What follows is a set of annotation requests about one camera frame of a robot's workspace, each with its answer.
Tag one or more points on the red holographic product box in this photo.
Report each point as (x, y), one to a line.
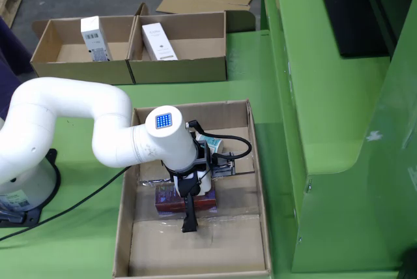
(166, 202)

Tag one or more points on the white carton with barcode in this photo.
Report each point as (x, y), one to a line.
(92, 38)

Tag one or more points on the cardboard box with olive flap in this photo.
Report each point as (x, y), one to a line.
(179, 72)

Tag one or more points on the green metal shelf unit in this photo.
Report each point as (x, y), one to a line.
(342, 161)

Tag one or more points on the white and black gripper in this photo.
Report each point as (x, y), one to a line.
(203, 182)

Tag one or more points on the white bottle teal label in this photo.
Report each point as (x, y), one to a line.
(215, 143)

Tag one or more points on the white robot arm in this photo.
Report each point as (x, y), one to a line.
(65, 96)

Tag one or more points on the open brown cardboard box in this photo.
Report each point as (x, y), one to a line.
(81, 72)

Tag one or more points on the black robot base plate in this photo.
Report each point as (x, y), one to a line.
(32, 218)

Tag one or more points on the large shallow cardboard tray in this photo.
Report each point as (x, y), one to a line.
(195, 249)

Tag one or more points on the tall white carton grey text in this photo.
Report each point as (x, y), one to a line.
(158, 42)

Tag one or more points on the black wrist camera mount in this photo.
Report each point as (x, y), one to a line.
(224, 166)

